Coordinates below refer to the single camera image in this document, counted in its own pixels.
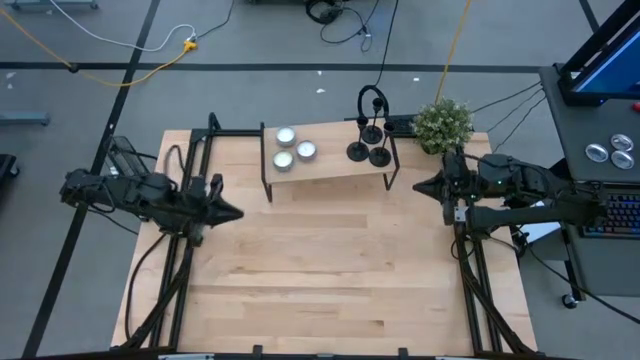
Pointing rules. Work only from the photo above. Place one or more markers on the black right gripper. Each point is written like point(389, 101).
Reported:
point(457, 185)

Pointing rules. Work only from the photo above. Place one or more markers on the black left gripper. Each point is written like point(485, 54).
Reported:
point(200, 210)

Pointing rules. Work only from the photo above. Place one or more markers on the black candle stick holder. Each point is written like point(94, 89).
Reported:
point(372, 135)
point(357, 151)
point(380, 157)

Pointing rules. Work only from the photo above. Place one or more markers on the cream wax tin candle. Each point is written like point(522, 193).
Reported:
point(283, 160)

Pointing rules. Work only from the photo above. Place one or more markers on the silver tin candle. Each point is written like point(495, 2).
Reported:
point(285, 136)

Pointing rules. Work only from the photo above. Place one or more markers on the purple patterned tin candle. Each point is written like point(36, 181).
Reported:
point(306, 150)

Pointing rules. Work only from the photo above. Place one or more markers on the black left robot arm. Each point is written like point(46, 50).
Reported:
point(130, 192)

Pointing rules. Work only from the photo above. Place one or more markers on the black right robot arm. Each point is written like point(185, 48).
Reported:
point(530, 215)

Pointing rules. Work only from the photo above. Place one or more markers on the green potted plant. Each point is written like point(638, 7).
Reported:
point(442, 125)

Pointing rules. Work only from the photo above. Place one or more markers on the wooden shelf riser black legs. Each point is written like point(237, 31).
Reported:
point(330, 165)

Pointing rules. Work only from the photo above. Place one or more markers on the black control box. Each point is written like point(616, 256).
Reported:
point(125, 157)

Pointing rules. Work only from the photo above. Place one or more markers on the white paper sheet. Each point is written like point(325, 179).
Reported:
point(542, 231)

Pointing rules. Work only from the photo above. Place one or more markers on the black side desk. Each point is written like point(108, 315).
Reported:
point(575, 125)

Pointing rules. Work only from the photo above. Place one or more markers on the black wheeled stand leg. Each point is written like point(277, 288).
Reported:
point(568, 301)

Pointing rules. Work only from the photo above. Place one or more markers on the black keyboard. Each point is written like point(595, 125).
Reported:
point(622, 220)

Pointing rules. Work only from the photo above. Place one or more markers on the black monitor blue screen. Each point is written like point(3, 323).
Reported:
point(615, 70)

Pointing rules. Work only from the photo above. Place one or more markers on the grey metal stand foot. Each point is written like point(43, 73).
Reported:
point(25, 118)
point(50, 5)

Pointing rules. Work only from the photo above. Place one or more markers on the black floor object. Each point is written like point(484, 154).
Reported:
point(6, 167)

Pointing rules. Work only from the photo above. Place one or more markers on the black front frame rail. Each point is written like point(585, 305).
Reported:
point(350, 357)

